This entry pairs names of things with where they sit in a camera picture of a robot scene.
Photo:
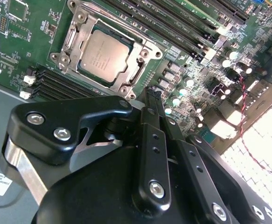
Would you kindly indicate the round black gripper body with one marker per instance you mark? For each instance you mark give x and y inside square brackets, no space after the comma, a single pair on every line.
[98,191]

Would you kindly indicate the silver-topped CPU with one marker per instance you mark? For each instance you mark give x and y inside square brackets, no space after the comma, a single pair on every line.
[103,53]

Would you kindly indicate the metal socket cover frame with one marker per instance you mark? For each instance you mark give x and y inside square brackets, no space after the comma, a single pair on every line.
[79,28]

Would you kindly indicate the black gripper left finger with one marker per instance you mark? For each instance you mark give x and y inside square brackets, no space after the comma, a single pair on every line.
[44,140]

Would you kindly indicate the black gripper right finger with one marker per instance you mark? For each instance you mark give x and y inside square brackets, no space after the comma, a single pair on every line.
[219,182]

